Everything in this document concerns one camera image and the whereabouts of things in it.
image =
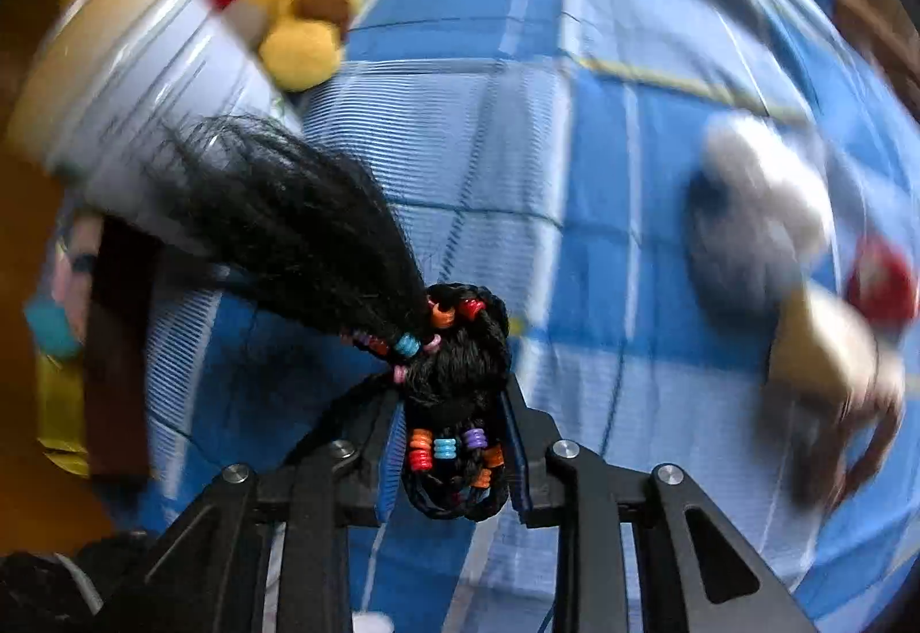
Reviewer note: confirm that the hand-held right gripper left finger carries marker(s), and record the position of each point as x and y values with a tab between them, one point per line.
384	439

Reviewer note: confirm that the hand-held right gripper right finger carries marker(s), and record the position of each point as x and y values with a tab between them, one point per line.
514	453

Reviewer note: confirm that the black beaded hairpiece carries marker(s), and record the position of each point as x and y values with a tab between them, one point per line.
323	245

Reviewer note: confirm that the yellow storage bin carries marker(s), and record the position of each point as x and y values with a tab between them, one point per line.
61	403

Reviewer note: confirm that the red fluffy sock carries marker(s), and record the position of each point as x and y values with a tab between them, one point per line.
880	284

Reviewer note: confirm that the blue plaid blanket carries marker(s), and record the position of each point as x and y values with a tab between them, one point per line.
575	245

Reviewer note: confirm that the cream wedge sponge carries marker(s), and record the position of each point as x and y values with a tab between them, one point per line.
826	345

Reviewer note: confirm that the white fluffy ball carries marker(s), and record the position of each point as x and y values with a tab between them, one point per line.
762	202

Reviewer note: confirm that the brown scrunchie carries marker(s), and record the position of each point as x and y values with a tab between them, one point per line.
880	439

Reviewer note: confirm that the brown wooden cabinet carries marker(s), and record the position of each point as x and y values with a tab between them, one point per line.
21	230

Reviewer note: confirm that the white metal can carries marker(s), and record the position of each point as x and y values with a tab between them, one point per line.
144	87

